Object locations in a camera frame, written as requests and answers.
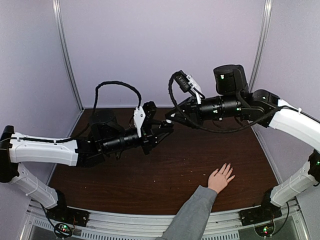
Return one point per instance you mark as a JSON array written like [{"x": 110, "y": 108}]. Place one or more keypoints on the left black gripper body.
[{"x": 147, "y": 139}]

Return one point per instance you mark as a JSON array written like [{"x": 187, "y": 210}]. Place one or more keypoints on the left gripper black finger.
[
  {"x": 158, "y": 127},
  {"x": 159, "y": 136}
]

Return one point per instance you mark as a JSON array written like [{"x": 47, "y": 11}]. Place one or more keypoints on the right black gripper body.
[{"x": 197, "y": 118}]

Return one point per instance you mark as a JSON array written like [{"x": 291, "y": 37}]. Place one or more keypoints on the grey sleeved forearm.
[{"x": 191, "y": 220}]

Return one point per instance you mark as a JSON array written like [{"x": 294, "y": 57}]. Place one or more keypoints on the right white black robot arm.
[{"x": 265, "y": 109}]

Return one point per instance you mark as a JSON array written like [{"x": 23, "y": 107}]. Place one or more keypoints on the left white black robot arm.
[{"x": 106, "y": 137}]

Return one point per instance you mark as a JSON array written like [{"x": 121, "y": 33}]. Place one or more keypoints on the person's bare hand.
[{"x": 220, "y": 178}]

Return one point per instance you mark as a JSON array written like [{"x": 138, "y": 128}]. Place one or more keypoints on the left round controller board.
[{"x": 62, "y": 230}]

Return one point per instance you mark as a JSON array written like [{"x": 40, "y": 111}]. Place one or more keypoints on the round controller board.
[
  {"x": 264, "y": 230},
  {"x": 62, "y": 230}
]

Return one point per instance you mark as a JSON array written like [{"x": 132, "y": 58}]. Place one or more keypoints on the right round controller board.
[{"x": 264, "y": 230}]

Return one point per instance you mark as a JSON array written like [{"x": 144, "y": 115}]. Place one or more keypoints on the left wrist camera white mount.
[{"x": 143, "y": 116}]

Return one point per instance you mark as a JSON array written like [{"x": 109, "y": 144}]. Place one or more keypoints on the aluminium front frame rail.
[{"x": 224, "y": 225}]

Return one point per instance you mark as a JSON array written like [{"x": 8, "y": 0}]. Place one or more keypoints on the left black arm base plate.
[{"x": 72, "y": 216}]

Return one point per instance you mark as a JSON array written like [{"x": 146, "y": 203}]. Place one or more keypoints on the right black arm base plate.
[{"x": 256, "y": 215}]

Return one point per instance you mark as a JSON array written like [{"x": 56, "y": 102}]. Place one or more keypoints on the right aluminium corner post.
[{"x": 263, "y": 36}]

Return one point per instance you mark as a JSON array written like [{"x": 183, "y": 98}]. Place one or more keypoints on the aluminium corner post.
[
  {"x": 56, "y": 4},
  {"x": 263, "y": 36}
]

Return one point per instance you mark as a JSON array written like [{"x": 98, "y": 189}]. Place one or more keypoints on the left aluminium corner post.
[{"x": 56, "y": 4}]

